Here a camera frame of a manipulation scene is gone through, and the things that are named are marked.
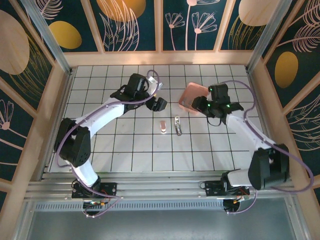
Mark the pink stapler top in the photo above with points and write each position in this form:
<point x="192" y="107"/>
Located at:
<point x="163" y="126"/>

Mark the aluminium frame post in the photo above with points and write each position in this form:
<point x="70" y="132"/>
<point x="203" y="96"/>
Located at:
<point x="265" y="32"/>
<point x="47" y="32"/>

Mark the silver metal stapler magazine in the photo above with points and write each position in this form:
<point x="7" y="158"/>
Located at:
<point x="178" y="126"/>

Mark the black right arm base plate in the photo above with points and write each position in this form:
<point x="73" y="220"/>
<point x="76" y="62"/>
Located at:
<point x="212" y="188"/>

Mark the pink plastic tray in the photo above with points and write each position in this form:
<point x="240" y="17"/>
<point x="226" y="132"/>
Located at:
<point x="191" y="91"/>

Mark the black electronics board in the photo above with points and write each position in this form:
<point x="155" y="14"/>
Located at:
<point x="93" y="203"/>

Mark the aluminium mounting rail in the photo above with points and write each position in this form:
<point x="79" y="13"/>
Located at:
<point x="160" y="186"/>

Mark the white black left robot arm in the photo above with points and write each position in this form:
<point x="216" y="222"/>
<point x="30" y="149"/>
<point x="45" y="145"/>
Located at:
<point x="105" y="115"/>

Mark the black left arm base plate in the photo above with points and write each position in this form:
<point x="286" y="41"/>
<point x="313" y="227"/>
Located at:
<point x="107" y="188"/>

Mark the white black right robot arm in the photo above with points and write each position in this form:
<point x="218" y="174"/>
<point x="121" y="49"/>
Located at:
<point x="240" y="127"/>

